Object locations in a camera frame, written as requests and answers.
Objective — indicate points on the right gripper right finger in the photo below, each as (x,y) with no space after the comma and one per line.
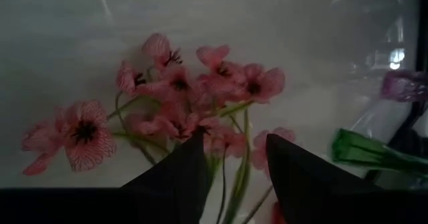
(301,177)

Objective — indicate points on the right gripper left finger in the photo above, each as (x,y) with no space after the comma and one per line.
(184,184)

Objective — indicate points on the pink artificial flower spray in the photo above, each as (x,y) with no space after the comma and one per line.
(85,132)

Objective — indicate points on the green glass vase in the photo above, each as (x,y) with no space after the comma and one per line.
(361,150)

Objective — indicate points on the purple glass vase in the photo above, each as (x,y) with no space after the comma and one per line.
(401,85)

